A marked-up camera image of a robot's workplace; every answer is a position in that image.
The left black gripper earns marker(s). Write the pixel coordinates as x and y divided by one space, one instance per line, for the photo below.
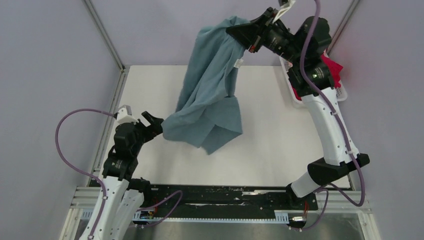
155 128

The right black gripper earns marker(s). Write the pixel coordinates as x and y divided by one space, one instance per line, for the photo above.
253 34

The teal blue t-shirt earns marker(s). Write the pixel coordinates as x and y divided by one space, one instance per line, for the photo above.
207 113

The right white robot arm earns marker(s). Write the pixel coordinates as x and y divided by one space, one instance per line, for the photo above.
340 155

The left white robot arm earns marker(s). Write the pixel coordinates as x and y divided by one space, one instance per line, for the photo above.
121 194

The red t-shirt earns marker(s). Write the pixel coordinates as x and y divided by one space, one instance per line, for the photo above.
326 73

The white plastic laundry basket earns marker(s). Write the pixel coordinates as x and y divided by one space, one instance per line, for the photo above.
335 69

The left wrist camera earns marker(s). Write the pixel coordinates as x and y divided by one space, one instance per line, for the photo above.
124 115

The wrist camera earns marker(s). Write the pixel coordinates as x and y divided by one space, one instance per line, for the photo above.
285 6
124 115

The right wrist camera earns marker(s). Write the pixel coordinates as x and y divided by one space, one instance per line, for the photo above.
285 6

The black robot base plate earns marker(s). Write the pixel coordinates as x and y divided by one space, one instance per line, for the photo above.
226 202

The right aluminium frame post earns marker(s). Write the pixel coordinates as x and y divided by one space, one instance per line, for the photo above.
343 24

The aluminium frame post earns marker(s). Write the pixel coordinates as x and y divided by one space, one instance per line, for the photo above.
91 9
343 24

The white slotted cable duct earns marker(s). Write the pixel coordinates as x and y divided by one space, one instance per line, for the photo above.
279 218

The left aluminium frame post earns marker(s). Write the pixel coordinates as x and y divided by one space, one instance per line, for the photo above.
91 9

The aluminium front rail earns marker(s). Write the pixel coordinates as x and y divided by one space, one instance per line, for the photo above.
86 197

